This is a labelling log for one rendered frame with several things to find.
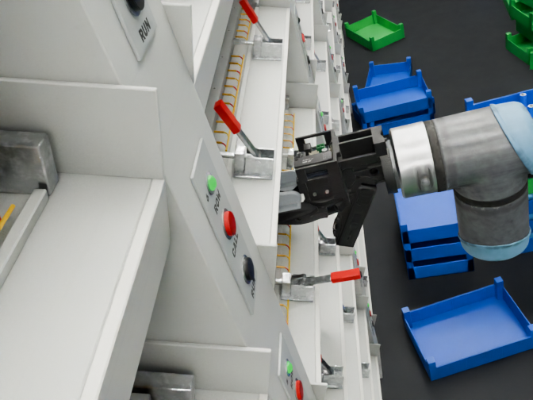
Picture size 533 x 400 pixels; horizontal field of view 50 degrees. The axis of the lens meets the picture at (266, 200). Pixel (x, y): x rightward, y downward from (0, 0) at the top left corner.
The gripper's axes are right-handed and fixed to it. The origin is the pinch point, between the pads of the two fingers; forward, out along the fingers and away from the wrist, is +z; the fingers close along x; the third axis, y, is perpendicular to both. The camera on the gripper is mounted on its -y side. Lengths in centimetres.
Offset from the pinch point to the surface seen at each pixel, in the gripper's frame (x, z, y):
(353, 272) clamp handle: 11.5, -12.9, -3.6
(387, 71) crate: -202, -28, -95
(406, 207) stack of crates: -83, -22, -80
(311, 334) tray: 17.6, -6.9, -6.1
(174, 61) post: 28.9, -9.2, 34.9
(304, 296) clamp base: 12.4, -6.3, -5.4
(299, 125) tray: -27.2, -5.9, -5.7
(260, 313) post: 32.1, -8.5, 16.0
